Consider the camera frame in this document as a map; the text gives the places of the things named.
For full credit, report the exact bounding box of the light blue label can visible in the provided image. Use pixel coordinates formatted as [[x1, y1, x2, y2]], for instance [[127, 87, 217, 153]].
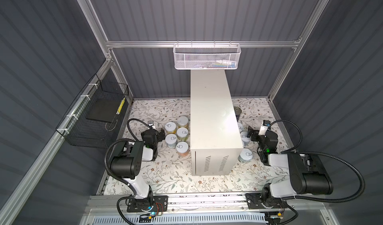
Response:
[[165, 134, 178, 148]]

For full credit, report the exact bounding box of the white label can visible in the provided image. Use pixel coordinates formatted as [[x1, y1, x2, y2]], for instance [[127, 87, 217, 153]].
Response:
[[240, 131, 251, 147]]

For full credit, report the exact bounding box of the teal label can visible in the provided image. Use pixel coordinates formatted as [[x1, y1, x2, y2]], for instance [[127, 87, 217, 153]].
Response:
[[238, 148, 253, 163]]

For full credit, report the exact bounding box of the orange label can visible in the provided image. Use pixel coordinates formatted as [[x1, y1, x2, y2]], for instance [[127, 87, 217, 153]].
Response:
[[176, 141, 189, 157]]

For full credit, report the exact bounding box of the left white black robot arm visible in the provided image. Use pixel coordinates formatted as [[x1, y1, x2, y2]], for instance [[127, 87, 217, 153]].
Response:
[[104, 118, 168, 218]]

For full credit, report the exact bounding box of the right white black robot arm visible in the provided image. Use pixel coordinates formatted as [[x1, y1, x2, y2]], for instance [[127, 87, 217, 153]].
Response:
[[245, 120, 366, 225]]

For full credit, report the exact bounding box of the white metal cabinet counter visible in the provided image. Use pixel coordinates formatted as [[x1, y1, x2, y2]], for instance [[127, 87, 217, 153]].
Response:
[[190, 70, 243, 176]]

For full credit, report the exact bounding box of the yellow label can left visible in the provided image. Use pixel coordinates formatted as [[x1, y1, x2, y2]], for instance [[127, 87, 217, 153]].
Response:
[[164, 121, 177, 134]]

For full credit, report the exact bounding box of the yellow green label can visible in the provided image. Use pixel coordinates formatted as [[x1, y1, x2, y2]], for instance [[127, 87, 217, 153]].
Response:
[[176, 127, 189, 142]]

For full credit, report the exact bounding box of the yellow label can back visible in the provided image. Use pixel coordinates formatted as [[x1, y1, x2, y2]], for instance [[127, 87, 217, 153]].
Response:
[[177, 115, 189, 129]]

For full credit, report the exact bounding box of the floral table mat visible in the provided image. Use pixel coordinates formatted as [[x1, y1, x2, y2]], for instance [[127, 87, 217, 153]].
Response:
[[103, 97, 291, 196]]

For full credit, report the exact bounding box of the dark olive can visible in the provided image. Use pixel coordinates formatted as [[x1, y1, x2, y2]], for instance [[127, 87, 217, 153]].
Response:
[[234, 106, 242, 121]]

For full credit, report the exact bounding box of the black pad in basket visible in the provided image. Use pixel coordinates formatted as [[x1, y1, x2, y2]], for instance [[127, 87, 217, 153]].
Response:
[[86, 99, 121, 123]]

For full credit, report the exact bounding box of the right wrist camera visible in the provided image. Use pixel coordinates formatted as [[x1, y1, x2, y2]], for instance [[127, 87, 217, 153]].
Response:
[[258, 120, 271, 136]]

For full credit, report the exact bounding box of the black wire basket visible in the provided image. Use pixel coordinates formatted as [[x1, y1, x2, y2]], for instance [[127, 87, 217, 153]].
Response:
[[56, 75, 130, 149]]

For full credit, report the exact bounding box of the aluminium mounting rail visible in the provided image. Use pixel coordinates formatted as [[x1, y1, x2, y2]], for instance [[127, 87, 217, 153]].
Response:
[[83, 192, 330, 219]]

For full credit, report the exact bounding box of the white wire mesh basket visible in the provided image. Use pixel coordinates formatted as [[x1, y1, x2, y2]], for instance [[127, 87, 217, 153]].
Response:
[[173, 43, 241, 70]]

